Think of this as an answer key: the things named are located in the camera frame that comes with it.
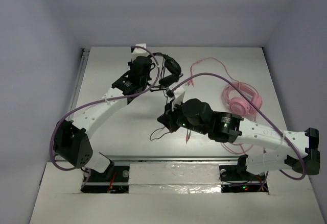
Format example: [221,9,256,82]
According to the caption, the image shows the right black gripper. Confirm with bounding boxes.
[157,97,207,135]

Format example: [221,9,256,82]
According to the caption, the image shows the black headphones with cable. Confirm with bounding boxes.
[150,52,183,102]

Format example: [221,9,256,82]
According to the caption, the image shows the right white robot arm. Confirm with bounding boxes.
[157,98,320,180]

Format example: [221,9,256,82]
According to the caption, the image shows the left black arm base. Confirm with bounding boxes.
[80,160,130,194]

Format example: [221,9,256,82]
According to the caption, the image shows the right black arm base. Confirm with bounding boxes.
[219,155,269,193]

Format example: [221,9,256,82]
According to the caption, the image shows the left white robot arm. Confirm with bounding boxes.
[49,54,160,180]

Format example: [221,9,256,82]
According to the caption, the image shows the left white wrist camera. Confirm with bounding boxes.
[131,43,148,59]

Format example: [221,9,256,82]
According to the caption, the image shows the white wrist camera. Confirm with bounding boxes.
[166,87,185,111]
[131,43,148,59]

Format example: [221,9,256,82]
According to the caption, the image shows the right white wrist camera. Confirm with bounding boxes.
[166,87,185,111]

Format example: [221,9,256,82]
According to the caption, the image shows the aluminium rail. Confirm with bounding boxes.
[107,155,238,162]
[68,47,91,113]

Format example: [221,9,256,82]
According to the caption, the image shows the left side aluminium rail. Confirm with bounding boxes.
[68,47,91,113]

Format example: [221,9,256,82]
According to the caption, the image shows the pink headphones with cable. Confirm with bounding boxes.
[190,57,263,155]

